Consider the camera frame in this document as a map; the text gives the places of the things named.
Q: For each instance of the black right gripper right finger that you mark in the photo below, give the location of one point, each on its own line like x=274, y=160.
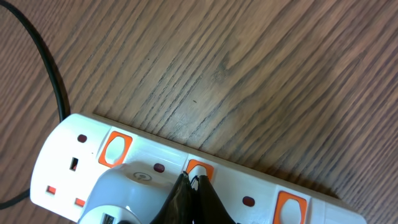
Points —
x=208, y=206

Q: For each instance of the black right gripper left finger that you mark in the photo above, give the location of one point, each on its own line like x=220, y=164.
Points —
x=178, y=207

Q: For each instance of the white charger adapter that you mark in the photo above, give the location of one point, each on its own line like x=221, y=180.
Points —
x=132, y=193

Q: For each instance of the white power strip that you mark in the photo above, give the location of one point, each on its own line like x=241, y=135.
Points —
x=94, y=170

